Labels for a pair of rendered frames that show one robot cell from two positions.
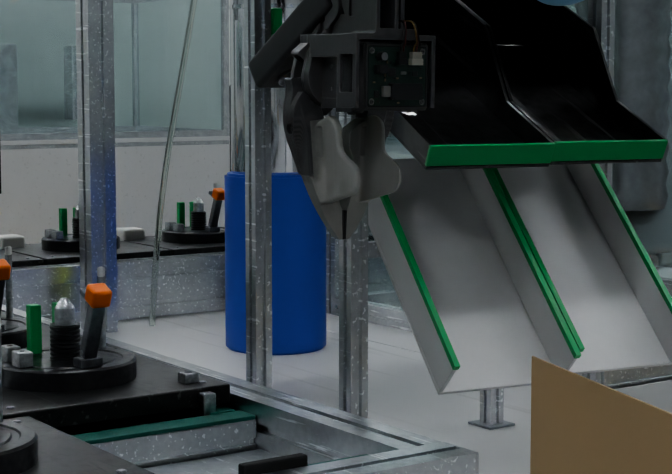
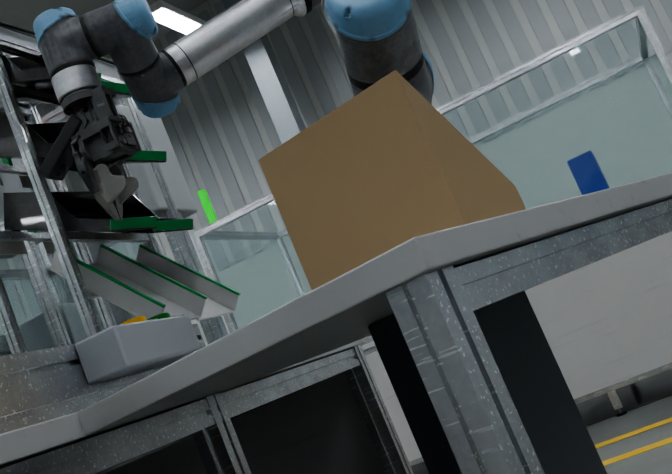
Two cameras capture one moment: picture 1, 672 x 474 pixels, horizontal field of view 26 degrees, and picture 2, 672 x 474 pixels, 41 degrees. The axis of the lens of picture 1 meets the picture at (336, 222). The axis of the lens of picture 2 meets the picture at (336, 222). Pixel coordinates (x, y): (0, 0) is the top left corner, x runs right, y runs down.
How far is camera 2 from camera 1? 0.81 m
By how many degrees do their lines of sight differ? 41
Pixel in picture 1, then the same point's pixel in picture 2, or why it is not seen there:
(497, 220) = (135, 272)
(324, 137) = (99, 174)
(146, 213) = not seen: outside the picture
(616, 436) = (313, 142)
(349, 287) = (86, 310)
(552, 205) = not seen: hidden behind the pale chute
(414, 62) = (129, 130)
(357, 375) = not seen: hidden behind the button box
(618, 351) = (212, 310)
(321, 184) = (104, 194)
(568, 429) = (289, 164)
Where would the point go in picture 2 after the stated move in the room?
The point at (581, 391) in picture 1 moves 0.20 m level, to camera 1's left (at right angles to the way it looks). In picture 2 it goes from (289, 145) to (164, 171)
